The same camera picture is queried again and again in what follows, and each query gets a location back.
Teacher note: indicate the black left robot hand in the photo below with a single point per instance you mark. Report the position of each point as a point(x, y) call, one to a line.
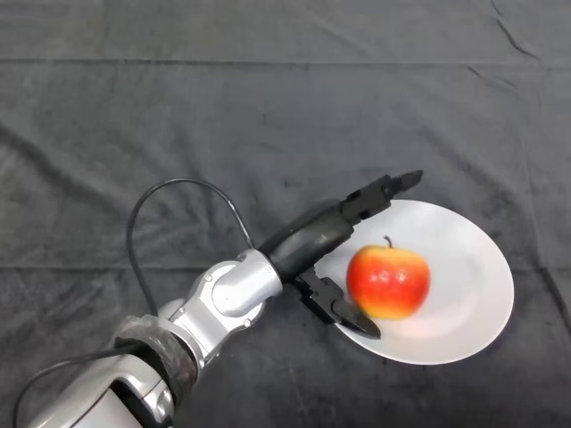
point(312, 241)

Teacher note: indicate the black cloth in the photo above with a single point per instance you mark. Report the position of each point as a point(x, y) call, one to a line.
point(250, 111)

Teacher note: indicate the red yellow apple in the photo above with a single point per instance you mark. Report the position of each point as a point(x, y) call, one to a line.
point(388, 281)

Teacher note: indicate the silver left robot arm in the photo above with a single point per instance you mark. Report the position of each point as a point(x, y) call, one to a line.
point(178, 339)

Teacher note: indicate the white round plate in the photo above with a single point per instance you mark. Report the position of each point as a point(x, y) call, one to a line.
point(464, 290)

